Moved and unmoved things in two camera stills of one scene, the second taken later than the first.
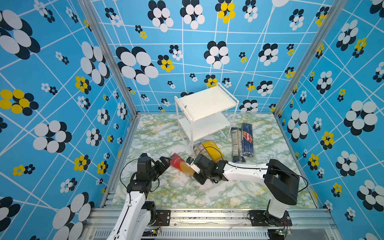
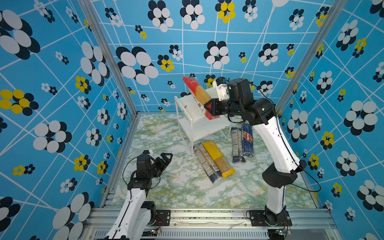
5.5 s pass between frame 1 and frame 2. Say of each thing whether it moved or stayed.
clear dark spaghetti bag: stayed
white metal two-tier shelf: stayed
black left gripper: stayed
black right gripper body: moved
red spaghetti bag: moved
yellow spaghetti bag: stayed
